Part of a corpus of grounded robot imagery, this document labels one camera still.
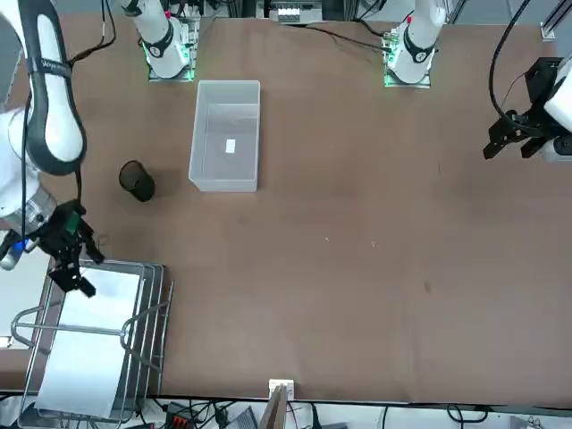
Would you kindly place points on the translucent plastic bin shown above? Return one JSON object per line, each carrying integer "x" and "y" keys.
{"x": 223, "y": 174}

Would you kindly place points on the white A4 paper sheet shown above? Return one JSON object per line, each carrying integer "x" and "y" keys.
{"x": 89, "y": 348}

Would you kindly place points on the white label sticker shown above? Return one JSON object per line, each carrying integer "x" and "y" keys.
{"x": 231, "y": 146}

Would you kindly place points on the silver mesh file organizer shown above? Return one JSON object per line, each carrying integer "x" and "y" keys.
{"x": 152, "y": 313}

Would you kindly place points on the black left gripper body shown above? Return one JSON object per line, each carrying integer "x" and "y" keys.
{"x": 543, "y": 80}

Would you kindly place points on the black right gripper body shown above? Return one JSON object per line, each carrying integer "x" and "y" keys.
{"x": 62, "y": 237}

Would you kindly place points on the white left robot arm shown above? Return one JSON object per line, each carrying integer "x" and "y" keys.
{"x": 418, "y": 40}

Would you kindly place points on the aluminium corner bracket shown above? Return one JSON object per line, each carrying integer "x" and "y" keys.
{"x": 552, "y": 24}

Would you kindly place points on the black mesh pen cup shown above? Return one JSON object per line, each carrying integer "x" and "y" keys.
{"x": 138, "y": 185}

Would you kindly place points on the brown wooden boards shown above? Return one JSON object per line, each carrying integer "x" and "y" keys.
{"x": 275, "y": 411}

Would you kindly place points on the white power socket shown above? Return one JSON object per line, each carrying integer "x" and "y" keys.
{"x": 281, "y": 386}

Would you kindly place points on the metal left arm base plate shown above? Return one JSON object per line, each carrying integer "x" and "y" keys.
{"x": 424, "y": 78}

